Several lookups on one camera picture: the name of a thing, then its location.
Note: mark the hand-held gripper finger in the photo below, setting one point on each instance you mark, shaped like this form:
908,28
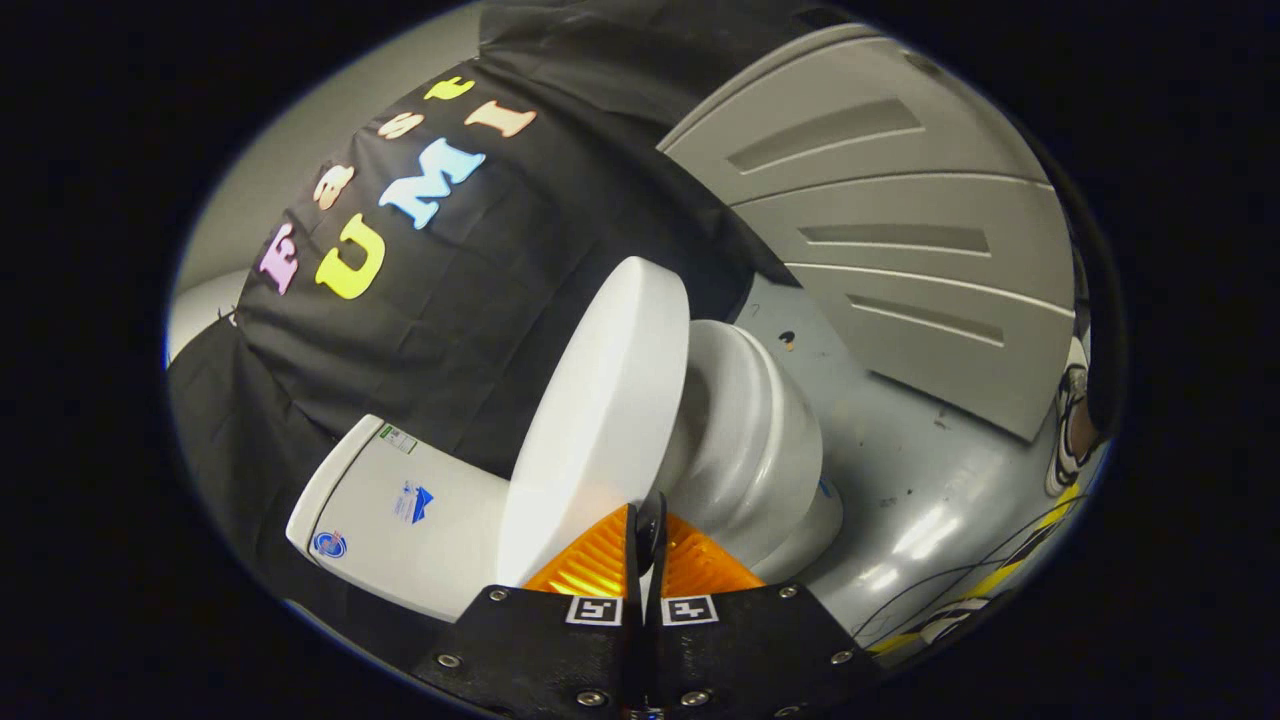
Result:
634,570
655,560

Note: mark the white toilet lid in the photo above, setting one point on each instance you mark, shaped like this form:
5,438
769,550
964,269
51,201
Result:
600,420

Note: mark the white toilet bowl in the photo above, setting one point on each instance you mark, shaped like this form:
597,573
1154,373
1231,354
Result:
745,450

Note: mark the black backdrop cloth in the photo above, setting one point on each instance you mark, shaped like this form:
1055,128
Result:
480,300

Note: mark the yellow black floor tape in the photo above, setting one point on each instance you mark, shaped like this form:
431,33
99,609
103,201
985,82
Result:
1000,580

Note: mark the grey drawer cabinet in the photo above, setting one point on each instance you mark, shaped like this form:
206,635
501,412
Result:
900,200

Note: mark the person's shoe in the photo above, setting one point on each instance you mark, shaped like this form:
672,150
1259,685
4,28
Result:
1072,430

